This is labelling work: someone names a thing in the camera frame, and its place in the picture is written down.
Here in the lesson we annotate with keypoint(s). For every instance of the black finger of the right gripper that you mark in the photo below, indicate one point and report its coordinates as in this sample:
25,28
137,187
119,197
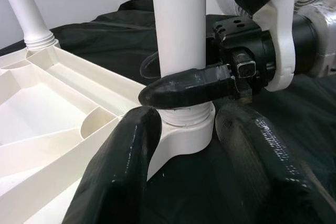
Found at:
183,90
151,66

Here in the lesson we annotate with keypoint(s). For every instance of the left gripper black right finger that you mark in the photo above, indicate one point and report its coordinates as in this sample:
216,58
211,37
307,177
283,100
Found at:
283,176

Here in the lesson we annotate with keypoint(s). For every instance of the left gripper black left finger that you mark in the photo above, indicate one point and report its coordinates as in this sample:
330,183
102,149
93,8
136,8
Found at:
118,176

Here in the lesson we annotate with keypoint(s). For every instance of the white plastic table leg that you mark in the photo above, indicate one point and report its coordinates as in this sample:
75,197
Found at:
29,11
181,24

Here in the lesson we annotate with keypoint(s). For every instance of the white plastic table top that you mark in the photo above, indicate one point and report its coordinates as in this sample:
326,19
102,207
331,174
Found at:
39,103

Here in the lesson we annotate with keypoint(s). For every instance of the black cloth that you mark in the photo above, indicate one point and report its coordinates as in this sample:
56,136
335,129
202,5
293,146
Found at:
210,195

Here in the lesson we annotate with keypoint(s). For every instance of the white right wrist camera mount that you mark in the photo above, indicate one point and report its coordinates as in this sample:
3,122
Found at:
284,37

